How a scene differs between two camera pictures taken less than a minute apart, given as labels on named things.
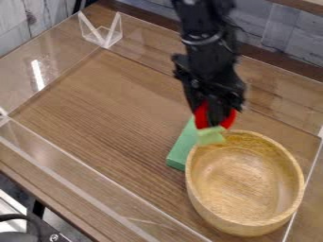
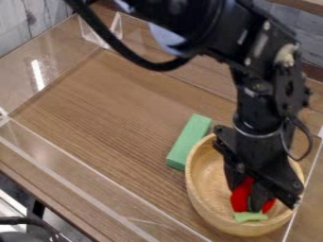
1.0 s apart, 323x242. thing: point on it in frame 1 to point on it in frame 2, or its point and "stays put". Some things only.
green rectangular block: (186, 143) stays put
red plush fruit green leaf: (210, 133) to (240, 202)
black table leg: (39, 209) stays put
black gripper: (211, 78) to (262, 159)
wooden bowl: (243, 185) stays put
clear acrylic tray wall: (80, 192) stays put
